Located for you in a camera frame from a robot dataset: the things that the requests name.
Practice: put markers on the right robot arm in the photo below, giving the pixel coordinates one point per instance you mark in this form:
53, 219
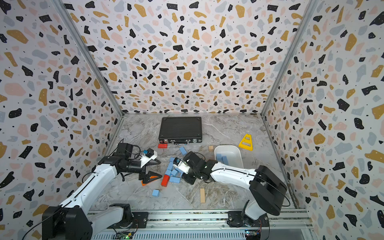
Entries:
268, 190

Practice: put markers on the blue block beside red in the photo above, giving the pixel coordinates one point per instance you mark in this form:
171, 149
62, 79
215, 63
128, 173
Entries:
175, 180

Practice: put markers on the long natural wood block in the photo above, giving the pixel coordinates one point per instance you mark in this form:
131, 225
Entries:
202, 196

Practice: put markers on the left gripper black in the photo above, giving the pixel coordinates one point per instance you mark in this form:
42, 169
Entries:
147, 179

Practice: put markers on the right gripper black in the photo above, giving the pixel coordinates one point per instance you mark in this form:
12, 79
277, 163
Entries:
186, 179

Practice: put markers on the small red block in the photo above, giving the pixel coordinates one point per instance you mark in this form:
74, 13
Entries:
162, 146

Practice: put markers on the red upright block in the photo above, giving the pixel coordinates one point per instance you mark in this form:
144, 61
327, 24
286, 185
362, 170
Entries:
165, 181

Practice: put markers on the orange long block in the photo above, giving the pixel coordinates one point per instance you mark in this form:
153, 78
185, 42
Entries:
149, 179

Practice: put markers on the white plastic tray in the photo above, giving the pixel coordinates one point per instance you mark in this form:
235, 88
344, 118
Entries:
232, 153

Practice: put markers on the aluminium front rail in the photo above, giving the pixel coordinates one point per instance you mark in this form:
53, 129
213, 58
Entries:
291, 224

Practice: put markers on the blue cube left cluster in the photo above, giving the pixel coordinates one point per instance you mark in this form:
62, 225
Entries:
168, 172

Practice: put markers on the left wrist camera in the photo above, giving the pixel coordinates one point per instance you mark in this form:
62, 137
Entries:
149, 155

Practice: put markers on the yellow triangle block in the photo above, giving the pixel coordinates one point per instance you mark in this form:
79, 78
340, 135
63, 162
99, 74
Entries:
246, 143

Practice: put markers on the black hard case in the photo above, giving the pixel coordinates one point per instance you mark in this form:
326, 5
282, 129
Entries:
181, 130

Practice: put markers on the lone blue cube front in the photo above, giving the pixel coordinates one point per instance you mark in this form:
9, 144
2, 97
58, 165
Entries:
155, 193

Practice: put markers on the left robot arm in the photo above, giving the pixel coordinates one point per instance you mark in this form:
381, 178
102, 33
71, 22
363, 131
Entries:
70, 219

